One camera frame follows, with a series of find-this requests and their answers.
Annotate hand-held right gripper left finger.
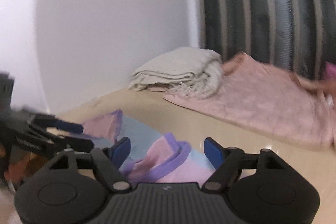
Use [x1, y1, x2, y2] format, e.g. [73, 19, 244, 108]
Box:
[49, 137, 132, 192]

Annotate pink and blue garment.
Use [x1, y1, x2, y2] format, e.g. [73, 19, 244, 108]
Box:
[81, 109, 229, 184]

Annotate pink quilted blanket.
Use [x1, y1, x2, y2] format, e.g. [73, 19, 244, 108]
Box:
[163, 52, 336, 150]

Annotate cream knitted fringed scarf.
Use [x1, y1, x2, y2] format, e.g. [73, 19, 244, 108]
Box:
[127, 46, 224, 100]

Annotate metal window grille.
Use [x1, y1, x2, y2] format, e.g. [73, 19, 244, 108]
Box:
[197, 0, 336, 81]

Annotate window with grey blinds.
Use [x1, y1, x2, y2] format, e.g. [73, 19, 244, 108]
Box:
[198, 0, 336, 80]

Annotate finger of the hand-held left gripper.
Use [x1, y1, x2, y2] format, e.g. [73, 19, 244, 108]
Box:
[31, 114, 84, 134]
[37, 131, 95, 159]

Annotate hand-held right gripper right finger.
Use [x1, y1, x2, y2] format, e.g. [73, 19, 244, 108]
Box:
[202, 137, 285, 192]

